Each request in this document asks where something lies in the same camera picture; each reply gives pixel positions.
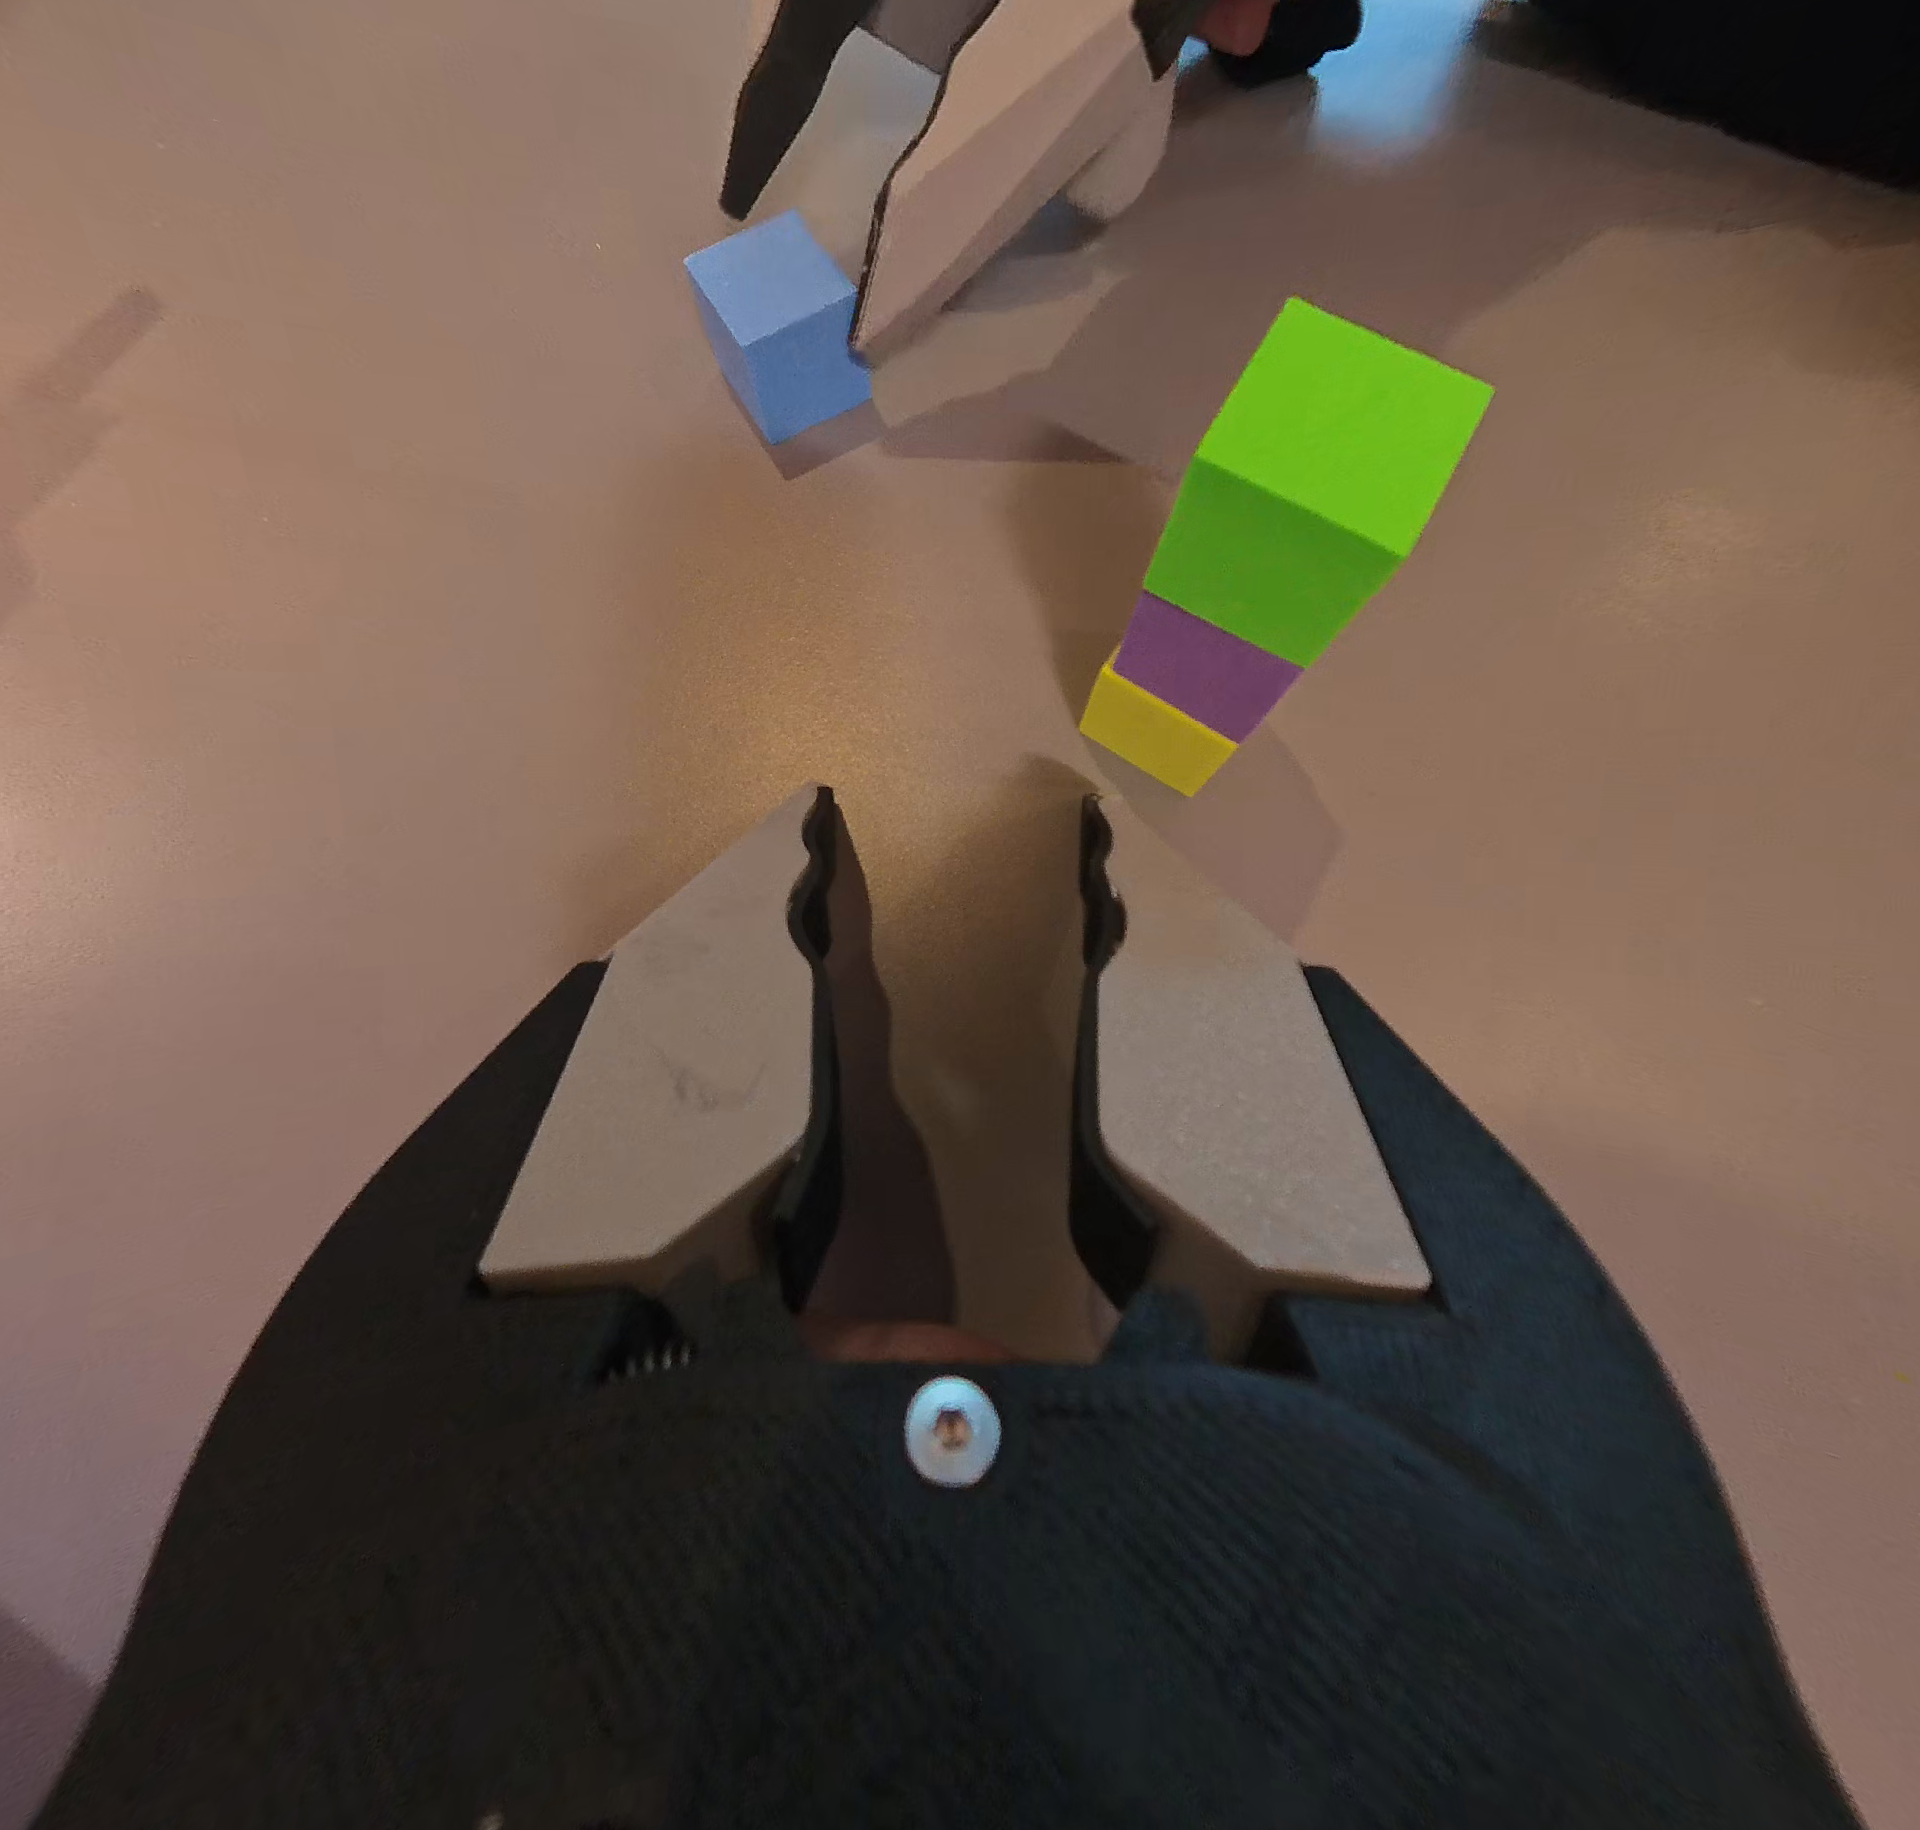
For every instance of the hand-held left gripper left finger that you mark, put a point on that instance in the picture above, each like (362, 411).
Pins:
(660, 1095)

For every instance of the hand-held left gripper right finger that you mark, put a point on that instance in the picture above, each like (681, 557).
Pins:
(1245, 1110)

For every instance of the yellow foam cube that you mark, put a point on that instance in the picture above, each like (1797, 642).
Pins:
(1147, 743)

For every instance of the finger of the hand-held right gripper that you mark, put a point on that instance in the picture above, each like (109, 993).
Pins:
(1021, 152)
(892, 105)

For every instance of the purple foam cube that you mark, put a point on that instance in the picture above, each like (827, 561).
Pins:
(1201, 667)

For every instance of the green foam cube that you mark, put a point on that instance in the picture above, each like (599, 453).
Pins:
(1305, 512)

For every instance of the blue foam cube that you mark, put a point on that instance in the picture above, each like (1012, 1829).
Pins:
(795, 345)

